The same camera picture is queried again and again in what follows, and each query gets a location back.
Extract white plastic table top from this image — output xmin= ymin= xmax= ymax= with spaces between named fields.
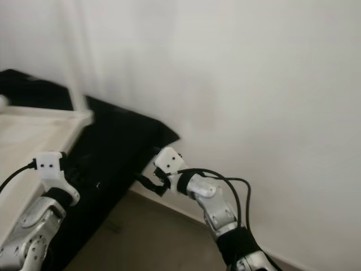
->
xmin=0 ymin=107 xmax=94 ymax=244

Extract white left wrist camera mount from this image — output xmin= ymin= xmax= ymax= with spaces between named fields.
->
xmin=36 ymin=151 xmax=81 ymax=205

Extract black tablecloth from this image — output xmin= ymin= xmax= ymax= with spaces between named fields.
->
xmin=0 ymin=69 xmax=180 ymax=271

